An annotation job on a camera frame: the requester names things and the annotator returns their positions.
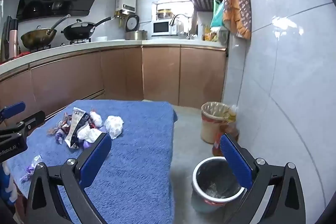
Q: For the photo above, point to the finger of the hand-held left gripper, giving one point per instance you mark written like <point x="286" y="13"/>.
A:
<point x="31" y="120"/>
<point x="14" y="109"/>

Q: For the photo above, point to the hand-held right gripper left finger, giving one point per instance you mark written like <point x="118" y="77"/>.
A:
<point x="95" y="158"/>

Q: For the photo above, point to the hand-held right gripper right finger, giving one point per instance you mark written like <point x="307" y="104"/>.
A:
<point x="236" y="163"/>

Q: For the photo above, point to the metal trash bin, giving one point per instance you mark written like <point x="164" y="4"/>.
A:
<point x="210" y="187"/>

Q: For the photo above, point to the brown and white snack wrapper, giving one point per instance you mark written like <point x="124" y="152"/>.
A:
<point x="76" y="127"/>

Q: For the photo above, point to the white plastic wrapper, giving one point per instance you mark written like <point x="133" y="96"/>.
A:
<point x="96" y="117"/>

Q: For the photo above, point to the beige trash bin with bag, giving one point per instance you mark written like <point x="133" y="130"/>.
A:
<point x="211" y="129"/>

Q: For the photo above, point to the person's left hand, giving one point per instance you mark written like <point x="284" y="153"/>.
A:
<point x="6" y="184"/>

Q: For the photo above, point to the small purple wrapper scrap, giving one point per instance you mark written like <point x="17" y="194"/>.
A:
<point x="87" y="144"/>

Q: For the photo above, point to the white tissue wad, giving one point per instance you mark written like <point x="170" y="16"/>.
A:
<point x="90" y="134"/>

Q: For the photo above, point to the purple candy wrapper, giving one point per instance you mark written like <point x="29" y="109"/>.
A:
<point x="31" y="167"/>

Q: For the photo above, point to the cooking oil bottle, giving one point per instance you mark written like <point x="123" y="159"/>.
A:
<point x="231" y="132"/>

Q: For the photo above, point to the dark red sausage wrapper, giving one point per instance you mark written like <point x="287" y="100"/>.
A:
<point x="92" y="123"/>

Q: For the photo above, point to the crumpled white tissue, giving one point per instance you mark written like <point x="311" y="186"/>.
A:
<point x="114" y="126"/>

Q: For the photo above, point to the blue terry towel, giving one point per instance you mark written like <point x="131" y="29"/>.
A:
<point x="136" y="161"/>

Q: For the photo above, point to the pink thermos bottle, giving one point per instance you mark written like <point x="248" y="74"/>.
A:
<point x="14" y="37"/>

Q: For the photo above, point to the brass wok with lid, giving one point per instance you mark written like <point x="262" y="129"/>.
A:
<point x="39" y="37"/>

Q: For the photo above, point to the gas stove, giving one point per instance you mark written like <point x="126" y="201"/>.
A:
<point x="78" y="42"/>

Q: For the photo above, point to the black wok with lid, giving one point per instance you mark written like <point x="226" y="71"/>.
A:
<point x="78" y="30"/>

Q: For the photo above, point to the brown lower cabinets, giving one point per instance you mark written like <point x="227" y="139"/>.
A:
<point x="162" y="74"/>

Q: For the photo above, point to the yellow snack packet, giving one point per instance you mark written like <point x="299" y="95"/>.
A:
<point x="210" y="35"/>

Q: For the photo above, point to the white microwave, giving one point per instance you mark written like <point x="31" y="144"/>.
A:
<point x="164" y="27"/>

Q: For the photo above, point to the green plastic bag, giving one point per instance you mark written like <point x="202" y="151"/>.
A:
<point x="217" y="16"/>

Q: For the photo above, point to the chrome faucet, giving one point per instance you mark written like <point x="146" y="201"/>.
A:
<point x="181" y="14"/>

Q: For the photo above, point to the glass container with lid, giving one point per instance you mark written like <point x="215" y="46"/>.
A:
<point x="164" y="14"/>

